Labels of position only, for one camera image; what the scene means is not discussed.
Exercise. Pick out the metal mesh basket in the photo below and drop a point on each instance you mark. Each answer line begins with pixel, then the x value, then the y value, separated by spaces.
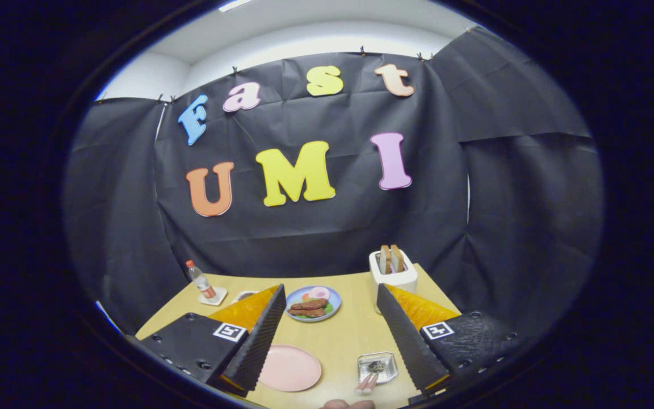
pixel 390 369

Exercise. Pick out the brown meat slice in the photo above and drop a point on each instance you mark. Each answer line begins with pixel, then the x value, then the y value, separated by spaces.
pixel 314 304
pixel 307 312

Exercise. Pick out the white divided tray of beans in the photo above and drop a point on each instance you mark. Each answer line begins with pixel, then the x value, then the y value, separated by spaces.
pixel 244 295

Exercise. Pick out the blue plate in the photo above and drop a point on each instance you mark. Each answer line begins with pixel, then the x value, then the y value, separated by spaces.
pixel 335 298

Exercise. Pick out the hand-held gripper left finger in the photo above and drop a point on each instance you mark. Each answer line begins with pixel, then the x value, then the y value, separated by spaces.
pixel 259 341

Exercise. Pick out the ceiling light panel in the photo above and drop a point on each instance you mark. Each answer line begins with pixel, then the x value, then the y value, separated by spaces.
pixel 235 5

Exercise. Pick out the toast bread slice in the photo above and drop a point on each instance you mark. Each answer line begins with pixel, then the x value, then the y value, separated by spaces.
pixel 385 260
pixel 397 258

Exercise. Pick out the white square coaster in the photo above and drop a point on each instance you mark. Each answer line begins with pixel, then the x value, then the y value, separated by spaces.
pixel 219 296

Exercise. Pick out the clear water bottle red cap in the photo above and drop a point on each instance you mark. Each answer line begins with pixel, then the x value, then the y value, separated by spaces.
pixel 201 283

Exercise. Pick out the pink plate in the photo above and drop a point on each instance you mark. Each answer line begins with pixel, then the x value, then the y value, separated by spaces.
pixel 290 369

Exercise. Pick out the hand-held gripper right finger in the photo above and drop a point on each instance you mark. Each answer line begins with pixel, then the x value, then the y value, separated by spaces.
pixel 403 341

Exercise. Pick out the white toaster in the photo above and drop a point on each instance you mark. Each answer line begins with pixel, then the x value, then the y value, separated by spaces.
pixel 401 281

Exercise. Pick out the pink ham slice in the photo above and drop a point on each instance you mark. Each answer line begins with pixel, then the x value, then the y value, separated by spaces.
pixel 319 293

